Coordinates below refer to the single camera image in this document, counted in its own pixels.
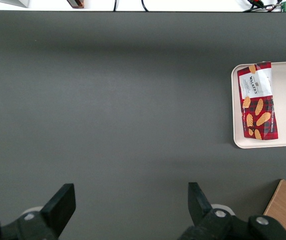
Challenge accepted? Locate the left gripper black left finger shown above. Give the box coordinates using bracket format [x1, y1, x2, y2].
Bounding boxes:
[0, 183, 77, 240]

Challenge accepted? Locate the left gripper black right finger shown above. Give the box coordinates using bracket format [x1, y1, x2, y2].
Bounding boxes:
[177, 182, 286, 240]

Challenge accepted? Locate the red cookie box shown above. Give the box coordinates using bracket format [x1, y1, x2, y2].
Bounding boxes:
[236, 61, 279, 141]

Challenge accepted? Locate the brown wooden block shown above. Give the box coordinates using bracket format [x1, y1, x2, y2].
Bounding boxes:
[66, 0, 85, 9]

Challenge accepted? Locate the grey flat object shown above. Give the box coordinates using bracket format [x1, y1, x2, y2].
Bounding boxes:
[0, 0, 31, 9]

